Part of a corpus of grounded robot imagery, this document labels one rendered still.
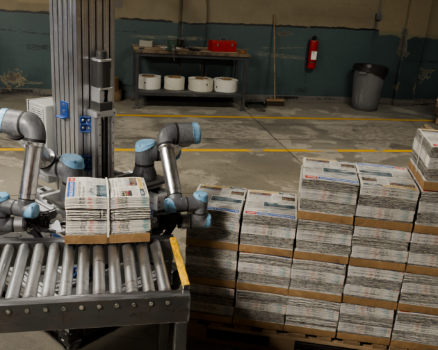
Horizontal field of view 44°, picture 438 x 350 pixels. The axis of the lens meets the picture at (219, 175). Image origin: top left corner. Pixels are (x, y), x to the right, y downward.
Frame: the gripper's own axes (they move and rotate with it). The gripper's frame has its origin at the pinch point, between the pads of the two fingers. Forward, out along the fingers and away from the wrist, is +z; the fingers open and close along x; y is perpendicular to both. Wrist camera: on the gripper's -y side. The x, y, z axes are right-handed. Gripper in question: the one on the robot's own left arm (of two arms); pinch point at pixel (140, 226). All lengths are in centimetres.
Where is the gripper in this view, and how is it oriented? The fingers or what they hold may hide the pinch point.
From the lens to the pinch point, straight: 278.1
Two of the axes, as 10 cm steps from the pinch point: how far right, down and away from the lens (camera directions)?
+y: 0.5, -9.7, -2.5
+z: -9.7, 0.1, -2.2
